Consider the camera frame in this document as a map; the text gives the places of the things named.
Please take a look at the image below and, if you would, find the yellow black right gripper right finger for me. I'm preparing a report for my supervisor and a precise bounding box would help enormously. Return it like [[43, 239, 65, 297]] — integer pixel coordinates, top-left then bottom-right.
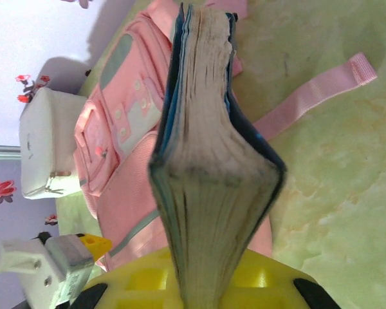
[[221, 249, 342, 309]]

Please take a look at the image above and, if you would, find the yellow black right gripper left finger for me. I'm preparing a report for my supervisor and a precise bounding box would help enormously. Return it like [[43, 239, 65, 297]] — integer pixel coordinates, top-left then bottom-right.
[[64, 247, 186, 309]]

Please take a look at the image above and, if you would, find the pink school backpack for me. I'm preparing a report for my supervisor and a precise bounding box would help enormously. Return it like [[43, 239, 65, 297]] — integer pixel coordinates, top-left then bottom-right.
[[72, 0, 379, 281]]

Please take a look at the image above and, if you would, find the blue Little Prince book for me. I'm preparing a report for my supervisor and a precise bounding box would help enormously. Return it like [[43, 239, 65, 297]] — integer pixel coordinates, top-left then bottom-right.
[[147, 2, 289, 309]]

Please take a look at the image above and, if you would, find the white zippered storage case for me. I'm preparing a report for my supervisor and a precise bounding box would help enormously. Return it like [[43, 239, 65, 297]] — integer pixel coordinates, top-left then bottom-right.
[[19, 87, 86, 200]]

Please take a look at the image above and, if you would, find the aluminium corner post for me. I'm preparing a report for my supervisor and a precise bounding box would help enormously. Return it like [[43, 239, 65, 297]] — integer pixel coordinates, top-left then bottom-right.
[[0, 144, 22, 161]]

